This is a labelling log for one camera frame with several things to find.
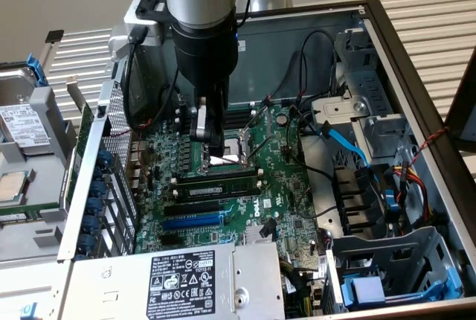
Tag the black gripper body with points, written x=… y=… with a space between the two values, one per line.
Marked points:
x=206 y=56

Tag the green RAM stick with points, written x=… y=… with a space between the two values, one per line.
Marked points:
x=206 y=191
x=18 y=217

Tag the CPU socket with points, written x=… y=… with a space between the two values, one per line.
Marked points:
x=232 y=147

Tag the silver socket cover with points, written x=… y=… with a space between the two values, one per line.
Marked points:
x=246 y=149

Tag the open grey PC case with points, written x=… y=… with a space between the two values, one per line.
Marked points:
x=267 y=74

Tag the silver coin battery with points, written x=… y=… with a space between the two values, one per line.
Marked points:
x=283 y=119

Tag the long black expansion slot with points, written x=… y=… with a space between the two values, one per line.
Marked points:
x=191 y=208

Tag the blue expansion slot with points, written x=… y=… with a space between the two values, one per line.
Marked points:
x=193 y=221

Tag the green Dell motherboard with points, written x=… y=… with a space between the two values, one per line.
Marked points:
x=238 y=223

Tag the blue slot retention clip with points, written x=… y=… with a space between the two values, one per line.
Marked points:
x=94 y=207
x=86 y=242
x=97 y=173
x=80 y=256
x=91 y=224
x=105 y=159
x=99 y=189

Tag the short black expansion slot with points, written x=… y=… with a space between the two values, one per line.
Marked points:
x=170 y=239

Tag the silver finned heat sink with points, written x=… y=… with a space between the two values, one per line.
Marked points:
x=253 y=237

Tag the black clamp block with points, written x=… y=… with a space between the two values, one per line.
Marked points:
x=54 y=36

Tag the silver disk bay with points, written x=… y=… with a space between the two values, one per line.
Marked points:
x=420 y=245
x=372 y=85

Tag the grey parts rack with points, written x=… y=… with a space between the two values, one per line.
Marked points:
x=48 y=186

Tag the blue disk carrier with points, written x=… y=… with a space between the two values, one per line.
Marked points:
x=37 y=70

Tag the silver power supply unit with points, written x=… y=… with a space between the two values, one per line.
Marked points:
x=122 y=283

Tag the silver hard disk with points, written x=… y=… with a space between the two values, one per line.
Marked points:
x=22 y=123

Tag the silver CPU chip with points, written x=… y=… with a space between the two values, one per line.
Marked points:
x=11 y=186

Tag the blue disk tray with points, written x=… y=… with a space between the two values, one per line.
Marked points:
x=368 y=290

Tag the blue plastic latch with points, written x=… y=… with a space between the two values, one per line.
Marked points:
x=29 y=310

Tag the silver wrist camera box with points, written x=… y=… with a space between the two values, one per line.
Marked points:
x=154 y=35

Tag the black fan duct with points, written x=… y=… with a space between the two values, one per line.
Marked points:
x=353 y=201

